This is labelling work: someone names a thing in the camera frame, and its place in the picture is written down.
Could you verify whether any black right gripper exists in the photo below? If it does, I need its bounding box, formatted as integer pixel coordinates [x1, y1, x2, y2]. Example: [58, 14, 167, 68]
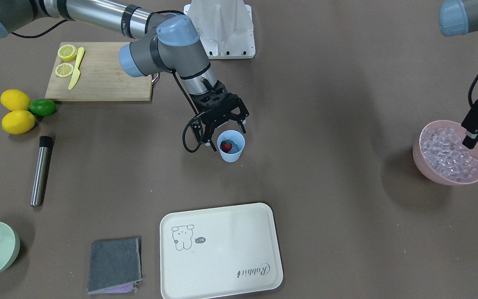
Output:
[190, 81, 250, 152]

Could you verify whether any red strawberry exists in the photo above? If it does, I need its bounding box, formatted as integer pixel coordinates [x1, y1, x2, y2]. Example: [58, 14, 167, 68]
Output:
[220, 140, 233, 153]

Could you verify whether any lemon slice upper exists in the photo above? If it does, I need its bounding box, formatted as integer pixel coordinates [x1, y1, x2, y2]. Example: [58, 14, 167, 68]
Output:
[57, 44, 78, 62]

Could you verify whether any pink bowl of ice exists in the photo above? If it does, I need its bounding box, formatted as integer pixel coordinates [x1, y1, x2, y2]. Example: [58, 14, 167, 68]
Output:
[412, 120, 478, 186]

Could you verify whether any steel muddler black tip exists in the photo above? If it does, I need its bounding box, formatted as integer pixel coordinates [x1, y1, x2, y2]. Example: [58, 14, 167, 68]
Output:
[30, 135, 54, 208]

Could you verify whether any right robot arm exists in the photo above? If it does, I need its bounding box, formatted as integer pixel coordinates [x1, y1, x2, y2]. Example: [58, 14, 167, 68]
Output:
[0, 0, 249, 151]

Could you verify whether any yellow plastic knife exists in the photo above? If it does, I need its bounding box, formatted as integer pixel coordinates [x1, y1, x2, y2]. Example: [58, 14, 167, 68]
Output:
[68, 47, 85, 90]

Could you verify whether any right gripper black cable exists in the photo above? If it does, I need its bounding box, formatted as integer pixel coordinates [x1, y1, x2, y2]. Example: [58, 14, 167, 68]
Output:
[172, 69, 205, 153]

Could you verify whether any cream rabbit serving tray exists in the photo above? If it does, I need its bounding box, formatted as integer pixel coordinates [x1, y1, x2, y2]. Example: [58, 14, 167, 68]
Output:
[160, 203, 284, 299]

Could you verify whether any yellow lemon upper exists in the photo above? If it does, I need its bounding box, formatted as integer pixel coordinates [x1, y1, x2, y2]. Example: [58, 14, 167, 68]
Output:
[0, 89, 32, 111]

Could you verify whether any yellow lemon lower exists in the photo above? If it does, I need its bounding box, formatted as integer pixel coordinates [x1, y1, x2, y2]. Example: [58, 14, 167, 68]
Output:
[1, 110, 36, 135]

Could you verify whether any lemon slice lower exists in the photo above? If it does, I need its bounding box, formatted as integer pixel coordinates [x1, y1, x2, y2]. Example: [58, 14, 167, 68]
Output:
[54, 63, 74, 78]

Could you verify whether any light blue cup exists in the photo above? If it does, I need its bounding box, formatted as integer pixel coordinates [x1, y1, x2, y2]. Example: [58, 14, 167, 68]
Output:
[217, 130, 245, 162]

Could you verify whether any grey folded cloth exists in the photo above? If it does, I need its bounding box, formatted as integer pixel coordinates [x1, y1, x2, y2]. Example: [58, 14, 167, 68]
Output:
[87, 237, 142, 295]

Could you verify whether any yellow lemon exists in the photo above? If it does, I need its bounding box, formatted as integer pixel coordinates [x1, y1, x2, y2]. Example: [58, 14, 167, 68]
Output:
[1, 110, 36, 135]
[0, 89, 32, 111]

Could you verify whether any green lime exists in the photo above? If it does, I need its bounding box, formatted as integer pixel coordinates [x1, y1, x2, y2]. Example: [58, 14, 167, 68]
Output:
[28, 98, 57, 117]

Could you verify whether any lemon slice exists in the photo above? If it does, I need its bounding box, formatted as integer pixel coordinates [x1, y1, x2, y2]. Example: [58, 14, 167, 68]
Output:
[54, 63, 74, 78]
[57, 44, 78, 62]

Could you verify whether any wooden cutting board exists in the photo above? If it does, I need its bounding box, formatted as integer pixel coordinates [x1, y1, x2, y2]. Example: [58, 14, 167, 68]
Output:
[45, 42, 154, 102]

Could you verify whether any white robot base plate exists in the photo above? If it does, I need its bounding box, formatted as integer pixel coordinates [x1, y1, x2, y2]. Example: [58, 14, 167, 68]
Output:
[183, 0, 256, 59]

